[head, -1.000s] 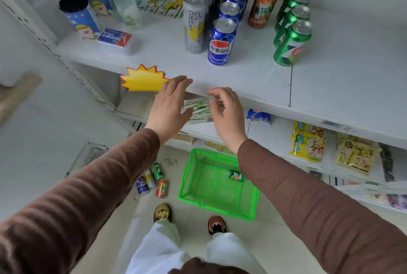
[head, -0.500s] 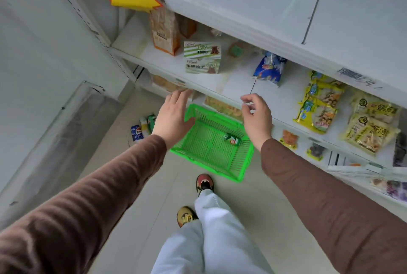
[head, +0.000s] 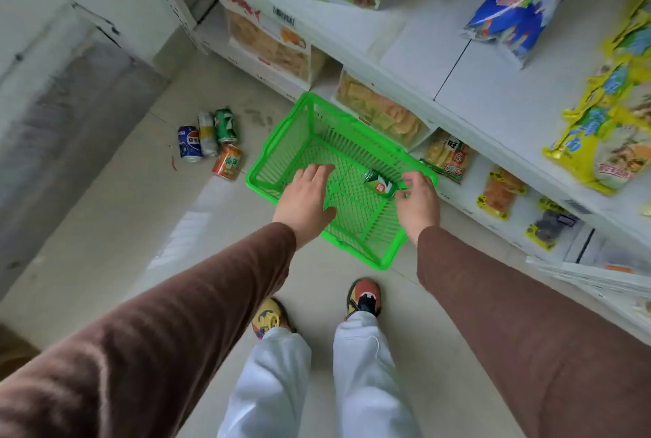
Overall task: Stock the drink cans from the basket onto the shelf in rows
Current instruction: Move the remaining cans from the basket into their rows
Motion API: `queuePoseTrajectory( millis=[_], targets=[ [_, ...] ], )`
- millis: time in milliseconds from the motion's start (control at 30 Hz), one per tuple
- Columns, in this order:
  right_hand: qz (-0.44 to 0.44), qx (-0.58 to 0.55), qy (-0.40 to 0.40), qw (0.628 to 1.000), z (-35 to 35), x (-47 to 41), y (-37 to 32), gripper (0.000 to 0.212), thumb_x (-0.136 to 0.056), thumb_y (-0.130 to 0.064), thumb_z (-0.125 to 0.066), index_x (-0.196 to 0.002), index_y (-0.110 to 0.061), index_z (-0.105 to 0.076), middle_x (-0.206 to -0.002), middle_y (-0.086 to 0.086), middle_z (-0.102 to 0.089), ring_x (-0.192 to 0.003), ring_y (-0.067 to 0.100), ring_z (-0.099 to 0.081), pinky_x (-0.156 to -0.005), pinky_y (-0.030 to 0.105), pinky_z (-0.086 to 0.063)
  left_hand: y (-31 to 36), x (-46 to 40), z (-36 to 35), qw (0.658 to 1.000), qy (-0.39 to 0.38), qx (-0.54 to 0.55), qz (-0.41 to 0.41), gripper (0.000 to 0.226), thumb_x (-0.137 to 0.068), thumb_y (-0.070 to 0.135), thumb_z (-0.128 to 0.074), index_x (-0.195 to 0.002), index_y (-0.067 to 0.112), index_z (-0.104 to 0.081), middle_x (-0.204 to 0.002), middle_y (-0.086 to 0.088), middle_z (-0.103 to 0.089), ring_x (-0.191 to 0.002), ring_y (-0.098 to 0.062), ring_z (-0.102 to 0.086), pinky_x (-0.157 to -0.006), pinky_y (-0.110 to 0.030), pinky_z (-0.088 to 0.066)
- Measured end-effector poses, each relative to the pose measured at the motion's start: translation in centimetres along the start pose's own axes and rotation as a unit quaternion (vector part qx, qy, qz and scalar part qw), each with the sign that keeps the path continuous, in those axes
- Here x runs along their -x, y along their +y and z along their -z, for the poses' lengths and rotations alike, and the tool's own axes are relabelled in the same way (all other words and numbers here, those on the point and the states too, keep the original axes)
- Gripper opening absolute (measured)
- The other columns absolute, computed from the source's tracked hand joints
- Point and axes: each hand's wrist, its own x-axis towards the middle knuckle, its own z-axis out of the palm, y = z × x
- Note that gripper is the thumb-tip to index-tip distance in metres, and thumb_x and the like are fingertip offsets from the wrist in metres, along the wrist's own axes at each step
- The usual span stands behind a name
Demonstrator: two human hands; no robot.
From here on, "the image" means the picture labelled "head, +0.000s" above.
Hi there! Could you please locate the person's left hand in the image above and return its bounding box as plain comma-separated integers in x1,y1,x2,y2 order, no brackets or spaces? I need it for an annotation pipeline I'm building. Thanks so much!
272,163,338,250

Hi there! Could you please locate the person's right hand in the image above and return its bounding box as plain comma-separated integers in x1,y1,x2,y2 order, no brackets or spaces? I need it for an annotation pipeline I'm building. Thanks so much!
395,171,442,246

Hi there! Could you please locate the green plastic basket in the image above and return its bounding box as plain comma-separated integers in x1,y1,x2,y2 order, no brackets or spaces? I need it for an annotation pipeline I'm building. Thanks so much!
245,92,439,272

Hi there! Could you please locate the orange can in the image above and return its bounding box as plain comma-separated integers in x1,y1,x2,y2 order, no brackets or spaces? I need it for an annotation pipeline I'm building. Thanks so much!
212,143,243,181

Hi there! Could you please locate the silver yellow can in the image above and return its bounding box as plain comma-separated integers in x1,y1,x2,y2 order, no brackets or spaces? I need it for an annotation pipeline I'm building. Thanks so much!
197,112,220,157

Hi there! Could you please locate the Pepsi can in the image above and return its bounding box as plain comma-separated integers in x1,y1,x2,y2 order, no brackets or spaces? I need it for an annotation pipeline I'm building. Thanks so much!
177,125,203,163

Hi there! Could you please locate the person's left forearm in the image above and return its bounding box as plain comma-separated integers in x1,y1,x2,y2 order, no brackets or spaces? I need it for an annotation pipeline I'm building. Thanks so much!
0,222,298,438

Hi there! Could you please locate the person's right forearm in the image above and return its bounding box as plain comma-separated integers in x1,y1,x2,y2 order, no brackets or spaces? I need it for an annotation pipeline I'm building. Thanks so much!
416,225,651,438

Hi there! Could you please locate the person's right leg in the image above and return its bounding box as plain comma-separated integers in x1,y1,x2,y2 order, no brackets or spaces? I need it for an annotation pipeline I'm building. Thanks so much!
333,311,423,438

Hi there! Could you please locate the person's leg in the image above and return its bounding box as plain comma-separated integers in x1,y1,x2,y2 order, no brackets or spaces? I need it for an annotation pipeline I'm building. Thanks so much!
333,311,423,438
217,326,312,438

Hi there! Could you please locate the person's left leg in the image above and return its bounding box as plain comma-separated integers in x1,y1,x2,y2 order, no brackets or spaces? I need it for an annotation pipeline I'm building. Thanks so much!
217,326,312,438

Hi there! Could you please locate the yellow rice cracker packet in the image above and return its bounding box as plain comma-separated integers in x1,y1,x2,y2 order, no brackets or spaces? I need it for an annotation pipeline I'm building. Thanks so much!
419,128,477,184

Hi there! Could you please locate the orange snack packet yellow label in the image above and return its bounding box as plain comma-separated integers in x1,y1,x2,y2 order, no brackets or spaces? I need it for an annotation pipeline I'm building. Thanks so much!
476,167,528,222

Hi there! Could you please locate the large fish crisp bag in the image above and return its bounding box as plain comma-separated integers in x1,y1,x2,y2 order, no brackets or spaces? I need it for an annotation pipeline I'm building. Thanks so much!
214,0,326,87
330,68,438,151

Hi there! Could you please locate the red right shoe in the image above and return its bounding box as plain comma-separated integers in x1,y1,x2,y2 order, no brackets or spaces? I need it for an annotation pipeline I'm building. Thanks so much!
345,277,382,321

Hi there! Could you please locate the yellow left shoe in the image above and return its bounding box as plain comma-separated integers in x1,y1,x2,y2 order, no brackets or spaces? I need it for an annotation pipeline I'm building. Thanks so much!
252,298,296,341

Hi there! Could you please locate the dark snack packet yellow label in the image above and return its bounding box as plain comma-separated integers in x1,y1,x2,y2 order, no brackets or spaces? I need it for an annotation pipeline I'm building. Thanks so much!
525,197,580,252

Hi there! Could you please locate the blue snack bag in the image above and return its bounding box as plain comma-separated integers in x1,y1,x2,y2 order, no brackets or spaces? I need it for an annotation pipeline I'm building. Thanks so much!
462,0,604,70

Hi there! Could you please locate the brown cardboard box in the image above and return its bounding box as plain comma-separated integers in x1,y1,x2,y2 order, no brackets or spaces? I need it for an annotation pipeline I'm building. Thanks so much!
0,325,41,382

